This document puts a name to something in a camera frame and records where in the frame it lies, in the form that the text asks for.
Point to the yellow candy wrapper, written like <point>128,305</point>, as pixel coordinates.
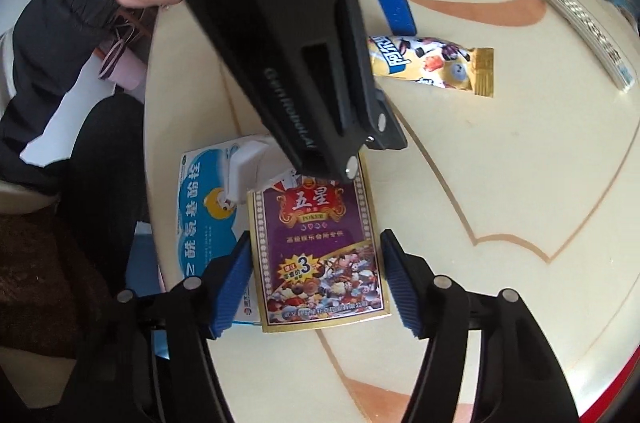
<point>430,68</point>

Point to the white remote control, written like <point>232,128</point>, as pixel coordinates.
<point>585,30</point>

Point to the blue medicine box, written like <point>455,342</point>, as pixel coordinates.
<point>205,223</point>

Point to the person's black pants leg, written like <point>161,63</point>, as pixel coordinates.
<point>107,163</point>

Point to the beige wooden table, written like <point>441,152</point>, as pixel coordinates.
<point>475,183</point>

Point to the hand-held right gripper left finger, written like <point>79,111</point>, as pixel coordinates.
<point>232,288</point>

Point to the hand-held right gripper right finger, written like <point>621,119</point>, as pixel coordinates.
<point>400,288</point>

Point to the person's left forearm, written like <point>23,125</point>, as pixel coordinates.
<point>55,43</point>

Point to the purple playing card box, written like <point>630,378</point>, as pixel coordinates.
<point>320,253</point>

